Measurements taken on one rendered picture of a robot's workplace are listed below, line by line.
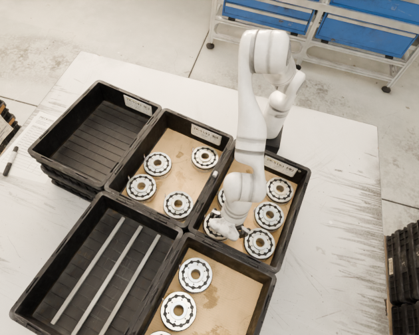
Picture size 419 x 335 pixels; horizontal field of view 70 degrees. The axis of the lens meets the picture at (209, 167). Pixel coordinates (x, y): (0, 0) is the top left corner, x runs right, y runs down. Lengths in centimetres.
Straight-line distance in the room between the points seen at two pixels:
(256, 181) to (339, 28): 222
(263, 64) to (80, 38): 260
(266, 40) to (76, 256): 82
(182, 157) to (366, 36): 207
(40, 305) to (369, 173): 136
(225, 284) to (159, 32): 258
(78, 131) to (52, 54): 181
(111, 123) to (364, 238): 112
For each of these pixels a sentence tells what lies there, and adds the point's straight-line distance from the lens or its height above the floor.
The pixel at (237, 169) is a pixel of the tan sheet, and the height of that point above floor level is 83.
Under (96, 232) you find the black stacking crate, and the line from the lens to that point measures 106.
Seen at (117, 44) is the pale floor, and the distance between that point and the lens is 303.
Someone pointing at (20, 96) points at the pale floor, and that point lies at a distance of 276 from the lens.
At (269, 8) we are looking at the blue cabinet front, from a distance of 274.
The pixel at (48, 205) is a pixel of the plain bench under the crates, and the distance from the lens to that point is 130.
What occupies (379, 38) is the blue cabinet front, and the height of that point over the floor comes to 44.
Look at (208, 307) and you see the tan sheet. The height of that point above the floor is 83.
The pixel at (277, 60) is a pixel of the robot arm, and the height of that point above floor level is 140.
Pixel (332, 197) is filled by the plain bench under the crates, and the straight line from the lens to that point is 138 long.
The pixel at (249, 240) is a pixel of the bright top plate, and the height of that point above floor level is 86.
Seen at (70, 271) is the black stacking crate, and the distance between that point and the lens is 105.
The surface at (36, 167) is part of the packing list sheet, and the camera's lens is 140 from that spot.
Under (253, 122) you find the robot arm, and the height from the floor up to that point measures 129.
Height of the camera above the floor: 180
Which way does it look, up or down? 59 degrees down
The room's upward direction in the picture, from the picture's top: 10 degrees clockwise
